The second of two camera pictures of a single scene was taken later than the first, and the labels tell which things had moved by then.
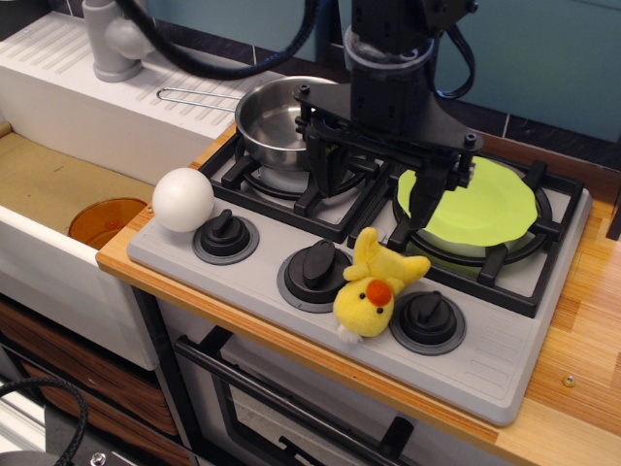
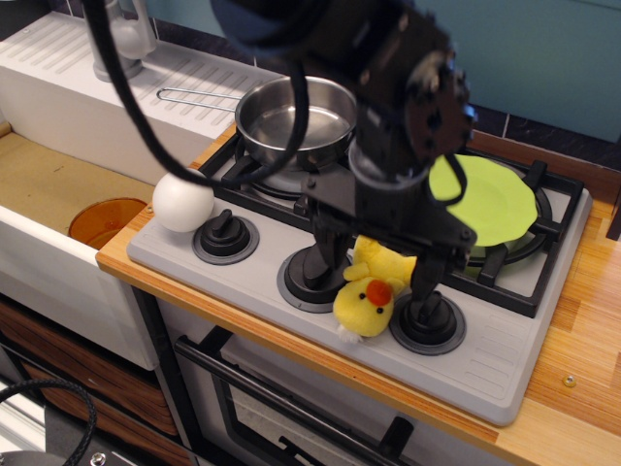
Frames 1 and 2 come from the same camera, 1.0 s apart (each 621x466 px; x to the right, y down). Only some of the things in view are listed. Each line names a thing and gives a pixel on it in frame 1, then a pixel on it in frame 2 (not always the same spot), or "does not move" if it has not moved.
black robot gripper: x=399 y=110 -> x=345 y=199
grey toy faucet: x=117 y=43 does not move
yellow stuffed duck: x=364 y=302 does not move
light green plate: x=496 y=205 does not move
